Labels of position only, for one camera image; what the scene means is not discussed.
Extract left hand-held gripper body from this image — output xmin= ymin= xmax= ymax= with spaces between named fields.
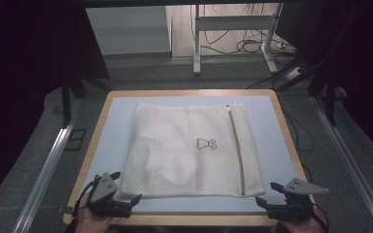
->
xmin=86 ymin=172 xmax=134 ymax=218

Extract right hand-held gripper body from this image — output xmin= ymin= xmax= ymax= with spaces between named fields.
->
xmin=266 ymin=177 xmax=330 ymax=223

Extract white mesh laundry bag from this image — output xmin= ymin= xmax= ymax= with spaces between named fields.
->
xmin=119 ymin=101 xmax=267 ymax=199

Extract person's left hand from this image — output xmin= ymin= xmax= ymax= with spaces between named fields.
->
xmin=74 ymin=193 xmax=113 ymax=233

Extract person's right hand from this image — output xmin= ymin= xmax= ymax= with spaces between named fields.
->
xmin=278 ymin=206 xmax=325 ymax=233

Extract white garment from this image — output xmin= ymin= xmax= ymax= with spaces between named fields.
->
xmin=135 ymin=127 xmax=199 ymax=186

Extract black metal stand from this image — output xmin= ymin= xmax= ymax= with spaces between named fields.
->
xmin=60 ymin=73 xmax=113 ymax=129
xmin=306 ymin=72 xmax=348 ymax=128

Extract white power strip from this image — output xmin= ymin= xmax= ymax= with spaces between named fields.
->
xmin=285 ymin=66 xmax=306 ymax=81

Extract white cabinet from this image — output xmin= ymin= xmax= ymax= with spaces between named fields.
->
xmin=85 ymin=6 xmax=173 ymax=56

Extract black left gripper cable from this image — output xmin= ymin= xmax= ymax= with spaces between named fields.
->
xmin=72 ymin=175 xmax=101 ymax=218

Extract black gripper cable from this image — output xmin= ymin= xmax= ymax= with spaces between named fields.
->
xmin=72 ymin=175 xmax=101 ymax=218
xmin=310 ymin=201 xmax=330 ymax=233

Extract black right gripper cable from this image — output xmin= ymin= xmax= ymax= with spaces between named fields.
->
xmin=310 ymin=201 xmax=330 ymax=233

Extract thin black floor cable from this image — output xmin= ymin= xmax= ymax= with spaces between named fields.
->
xmin=280 ymin=101 xmax=317 ymax=183

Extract aluminium rail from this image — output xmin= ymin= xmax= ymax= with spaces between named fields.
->
xmin=12 ymin=98 xmax=84 ymax=233
xmin=310 ymin=95 xmax=373 ymax=233

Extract tangled black floor cables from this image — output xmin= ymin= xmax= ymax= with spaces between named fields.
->
xmin=202 ymin=3 xmax=294 ymax=56

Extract white metal desk frame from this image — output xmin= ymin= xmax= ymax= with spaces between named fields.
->
xmin=192 ymin=3 xmax=285 ymax=76

